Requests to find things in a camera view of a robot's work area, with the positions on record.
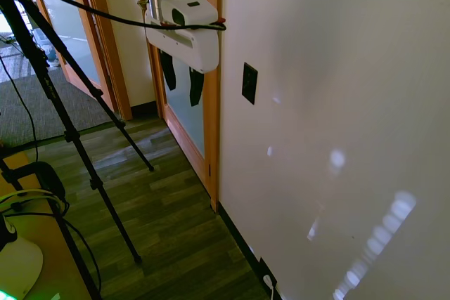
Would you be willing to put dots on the white power plug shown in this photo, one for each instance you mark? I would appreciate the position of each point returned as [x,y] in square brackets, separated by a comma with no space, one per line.
[269,281]

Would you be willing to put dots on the black camera tripod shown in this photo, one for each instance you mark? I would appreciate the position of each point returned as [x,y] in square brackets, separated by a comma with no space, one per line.
[70,131]

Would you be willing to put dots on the black wall outlet plate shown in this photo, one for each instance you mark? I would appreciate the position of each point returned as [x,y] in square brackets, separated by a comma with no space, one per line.
[265,269]

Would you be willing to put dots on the wooden frosted glass door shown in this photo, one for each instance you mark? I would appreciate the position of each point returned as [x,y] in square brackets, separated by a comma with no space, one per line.
[186,110]

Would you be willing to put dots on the black light switch plate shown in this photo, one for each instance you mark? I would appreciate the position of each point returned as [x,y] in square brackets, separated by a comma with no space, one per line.
[249,83]

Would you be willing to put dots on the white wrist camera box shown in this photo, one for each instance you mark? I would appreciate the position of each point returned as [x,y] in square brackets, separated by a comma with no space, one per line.
[183,10]

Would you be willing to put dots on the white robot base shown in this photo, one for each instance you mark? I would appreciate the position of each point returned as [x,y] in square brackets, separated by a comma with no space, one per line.
[17,265]

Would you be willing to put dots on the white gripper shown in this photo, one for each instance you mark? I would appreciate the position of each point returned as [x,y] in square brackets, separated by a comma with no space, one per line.
[190,45]

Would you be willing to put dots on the black clamp on table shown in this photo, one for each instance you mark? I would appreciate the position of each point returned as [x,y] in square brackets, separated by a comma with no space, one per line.
[45,178]

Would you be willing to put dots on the grey carpet mat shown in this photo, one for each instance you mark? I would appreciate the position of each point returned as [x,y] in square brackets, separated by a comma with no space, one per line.
[38,107]

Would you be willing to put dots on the wooden glass door panel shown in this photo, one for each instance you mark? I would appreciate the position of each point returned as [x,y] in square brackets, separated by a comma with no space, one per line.
[67,22]

